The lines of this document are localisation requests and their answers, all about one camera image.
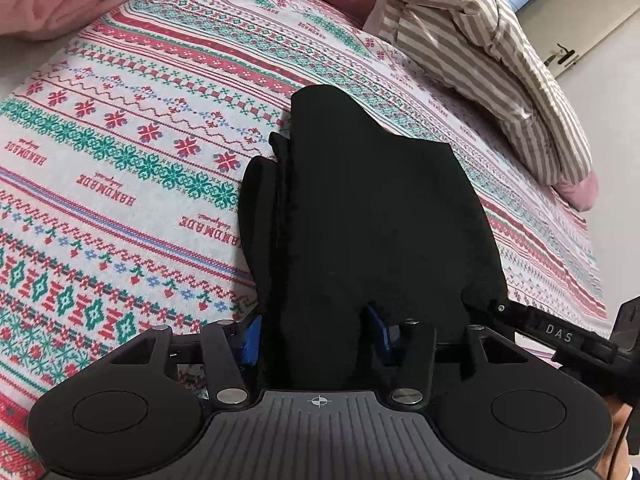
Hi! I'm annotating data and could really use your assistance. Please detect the black pants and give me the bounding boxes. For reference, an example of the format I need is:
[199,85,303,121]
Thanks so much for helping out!
[239,86,506,391]

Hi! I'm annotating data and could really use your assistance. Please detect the person's right hand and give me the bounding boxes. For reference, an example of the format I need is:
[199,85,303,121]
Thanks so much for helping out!
[594,396,634,480]

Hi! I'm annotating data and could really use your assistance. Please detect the patterned knit-print bedsheet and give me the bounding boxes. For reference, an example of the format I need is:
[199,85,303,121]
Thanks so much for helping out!
[1,0,611,479]

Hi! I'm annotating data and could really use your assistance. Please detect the beige striped duvet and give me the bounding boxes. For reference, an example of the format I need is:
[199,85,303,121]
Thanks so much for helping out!
[364,0,592,185]

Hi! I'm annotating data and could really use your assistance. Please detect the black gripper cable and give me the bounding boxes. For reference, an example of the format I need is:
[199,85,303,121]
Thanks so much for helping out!
[602,398,640,480]

